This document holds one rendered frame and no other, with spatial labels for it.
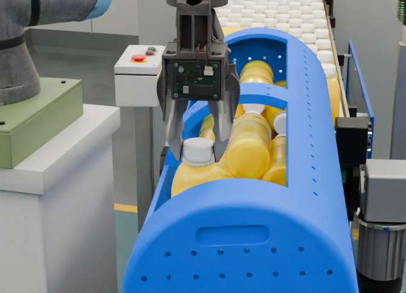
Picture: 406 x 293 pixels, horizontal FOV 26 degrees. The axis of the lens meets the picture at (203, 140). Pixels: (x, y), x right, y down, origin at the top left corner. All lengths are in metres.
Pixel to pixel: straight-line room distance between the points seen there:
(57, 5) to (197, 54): 0.50
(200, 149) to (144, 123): 1.10
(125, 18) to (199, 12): 5.45
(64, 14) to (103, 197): 0.35
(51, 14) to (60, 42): 5.19
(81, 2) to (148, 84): 0.63
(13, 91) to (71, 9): 0.16
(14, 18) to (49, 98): 0.14
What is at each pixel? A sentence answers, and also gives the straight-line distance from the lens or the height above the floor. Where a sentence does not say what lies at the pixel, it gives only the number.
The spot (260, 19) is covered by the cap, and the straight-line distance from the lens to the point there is 2.60.
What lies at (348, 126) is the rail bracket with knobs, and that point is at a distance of 1.96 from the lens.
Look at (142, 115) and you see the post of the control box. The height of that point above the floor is 0.95.
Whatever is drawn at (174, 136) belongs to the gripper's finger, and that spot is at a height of 1.27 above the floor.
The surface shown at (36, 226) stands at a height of 1.05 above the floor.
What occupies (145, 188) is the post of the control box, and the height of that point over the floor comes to 0.76.
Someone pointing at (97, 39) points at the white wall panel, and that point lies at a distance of 6.52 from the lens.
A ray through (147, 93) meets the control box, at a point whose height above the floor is 1.03.
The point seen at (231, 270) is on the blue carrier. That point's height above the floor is 1.15.
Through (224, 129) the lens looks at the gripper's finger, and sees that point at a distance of 1.05.
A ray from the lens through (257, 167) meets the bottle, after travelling 1.35.
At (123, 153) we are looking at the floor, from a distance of 4.58.
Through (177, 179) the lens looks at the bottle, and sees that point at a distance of 1.09.
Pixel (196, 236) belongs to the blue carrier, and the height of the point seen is 1.19.
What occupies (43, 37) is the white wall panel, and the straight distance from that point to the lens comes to 6.70.
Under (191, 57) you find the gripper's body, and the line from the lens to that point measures 0.98.
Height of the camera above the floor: 1.64
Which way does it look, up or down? 20 degrees down
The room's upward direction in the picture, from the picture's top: straight up
